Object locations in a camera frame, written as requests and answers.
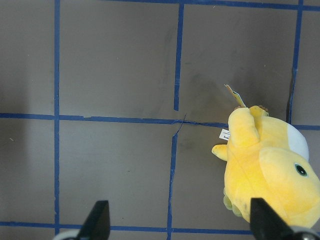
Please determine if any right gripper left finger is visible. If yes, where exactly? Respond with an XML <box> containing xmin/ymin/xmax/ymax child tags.
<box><xmin>77</xmin><ymin>200</ymin><xmax>110</xmax><ymax>240</ymax></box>

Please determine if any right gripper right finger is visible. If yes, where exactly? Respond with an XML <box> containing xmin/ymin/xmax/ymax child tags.
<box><xmin>250</xmin><ymin>198</ymin><xmax>293</xmax><ymax>240</ymax></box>

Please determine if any yellow plush dinosaur toy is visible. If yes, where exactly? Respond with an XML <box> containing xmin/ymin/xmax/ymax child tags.
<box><xmin>211</xmin><ymin>92</ymin><xmax>320</xmax><ymax>228</ymax></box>

